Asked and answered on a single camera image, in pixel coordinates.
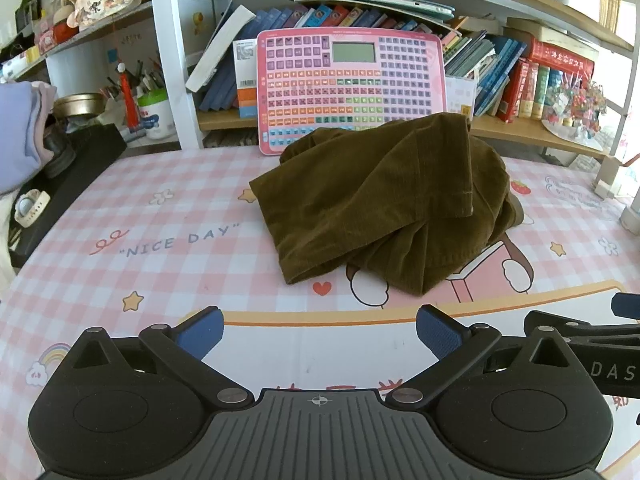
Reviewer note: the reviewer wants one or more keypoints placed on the small white bottle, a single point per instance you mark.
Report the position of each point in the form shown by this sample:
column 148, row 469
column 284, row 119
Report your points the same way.
column 631, row 217

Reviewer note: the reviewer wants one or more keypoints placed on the pink keyboard learning tablet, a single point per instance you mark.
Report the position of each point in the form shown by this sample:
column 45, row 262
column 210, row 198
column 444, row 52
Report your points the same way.
column 320, row 95

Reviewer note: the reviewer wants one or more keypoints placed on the thick beige book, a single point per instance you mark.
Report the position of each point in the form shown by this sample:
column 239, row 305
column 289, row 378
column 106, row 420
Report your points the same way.
column 550, row 32

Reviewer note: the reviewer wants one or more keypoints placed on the metal bowl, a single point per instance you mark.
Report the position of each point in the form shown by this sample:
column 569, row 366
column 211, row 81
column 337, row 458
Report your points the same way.
column 77, row 105

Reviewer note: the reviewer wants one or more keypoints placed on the white plastic jar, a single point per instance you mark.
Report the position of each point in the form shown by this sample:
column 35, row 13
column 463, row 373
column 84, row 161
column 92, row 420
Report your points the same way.
column 155, row 120

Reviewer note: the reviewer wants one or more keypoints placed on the grey laptop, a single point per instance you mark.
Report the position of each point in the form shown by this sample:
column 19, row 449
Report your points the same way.
column 370, row 2

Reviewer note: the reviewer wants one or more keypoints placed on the small white cardboard box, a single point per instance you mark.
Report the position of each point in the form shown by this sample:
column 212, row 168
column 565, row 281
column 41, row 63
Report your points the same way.
column 612, row 175

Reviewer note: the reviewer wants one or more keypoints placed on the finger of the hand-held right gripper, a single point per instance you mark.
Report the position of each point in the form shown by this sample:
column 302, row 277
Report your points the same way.
column 627, row 306
column 590, row 329

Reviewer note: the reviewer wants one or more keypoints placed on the white paper box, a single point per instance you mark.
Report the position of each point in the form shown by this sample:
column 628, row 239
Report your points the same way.
column 460, row 95

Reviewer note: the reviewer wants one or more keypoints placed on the small red box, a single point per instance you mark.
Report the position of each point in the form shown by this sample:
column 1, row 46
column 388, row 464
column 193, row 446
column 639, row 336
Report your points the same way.
column 52, row 37

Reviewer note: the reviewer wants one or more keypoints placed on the lavender folded cloth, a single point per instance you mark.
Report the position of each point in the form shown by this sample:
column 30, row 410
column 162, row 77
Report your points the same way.
column 17, row 130

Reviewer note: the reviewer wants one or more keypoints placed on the black box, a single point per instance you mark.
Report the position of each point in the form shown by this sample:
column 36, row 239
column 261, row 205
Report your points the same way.
column 75, row 180

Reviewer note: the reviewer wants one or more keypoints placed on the pink checked table mat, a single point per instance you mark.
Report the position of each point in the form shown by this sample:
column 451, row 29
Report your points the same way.
column 175, row 260

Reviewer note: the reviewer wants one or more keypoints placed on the orange and white box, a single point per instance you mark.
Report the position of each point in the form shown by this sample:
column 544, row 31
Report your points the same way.
column 246, row 75

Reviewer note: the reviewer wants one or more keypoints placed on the white wooden bookshelf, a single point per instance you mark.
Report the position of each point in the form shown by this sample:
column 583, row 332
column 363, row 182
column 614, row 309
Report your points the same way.
column 167, row 60

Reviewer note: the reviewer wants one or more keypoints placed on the bunch of pens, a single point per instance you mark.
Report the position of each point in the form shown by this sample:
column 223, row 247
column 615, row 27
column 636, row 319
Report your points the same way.
column 145, row 77

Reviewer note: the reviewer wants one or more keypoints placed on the thick red book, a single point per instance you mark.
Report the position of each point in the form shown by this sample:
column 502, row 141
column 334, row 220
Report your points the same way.
column 562, row 57

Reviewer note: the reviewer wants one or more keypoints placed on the white wristwatch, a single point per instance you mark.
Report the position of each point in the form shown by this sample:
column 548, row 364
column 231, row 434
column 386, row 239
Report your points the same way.
column 30, row 207

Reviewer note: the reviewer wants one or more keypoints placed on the row of colourful books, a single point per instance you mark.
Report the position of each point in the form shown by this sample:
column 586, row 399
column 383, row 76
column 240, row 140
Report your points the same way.
column 480, row 60

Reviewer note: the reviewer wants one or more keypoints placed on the red marker pen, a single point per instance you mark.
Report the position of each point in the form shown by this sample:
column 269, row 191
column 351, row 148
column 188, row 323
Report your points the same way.
column 129, row 105

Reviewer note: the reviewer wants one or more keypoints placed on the white printed cloth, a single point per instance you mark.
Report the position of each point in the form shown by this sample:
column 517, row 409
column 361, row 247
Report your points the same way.
column 5, row 240

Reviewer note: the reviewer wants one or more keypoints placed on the white thick book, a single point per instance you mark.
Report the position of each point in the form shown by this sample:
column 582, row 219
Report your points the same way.
column 220, row 50

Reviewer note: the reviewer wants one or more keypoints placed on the colourful ornament on plate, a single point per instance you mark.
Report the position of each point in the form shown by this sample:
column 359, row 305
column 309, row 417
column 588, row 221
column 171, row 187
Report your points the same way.
column 575, row 100

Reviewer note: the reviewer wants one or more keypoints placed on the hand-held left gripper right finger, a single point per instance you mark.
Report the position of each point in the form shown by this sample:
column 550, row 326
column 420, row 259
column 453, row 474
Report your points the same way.
column 440, row 332

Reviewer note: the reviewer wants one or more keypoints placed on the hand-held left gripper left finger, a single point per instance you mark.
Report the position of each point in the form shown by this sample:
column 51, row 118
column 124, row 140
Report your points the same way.
column 200, row 332

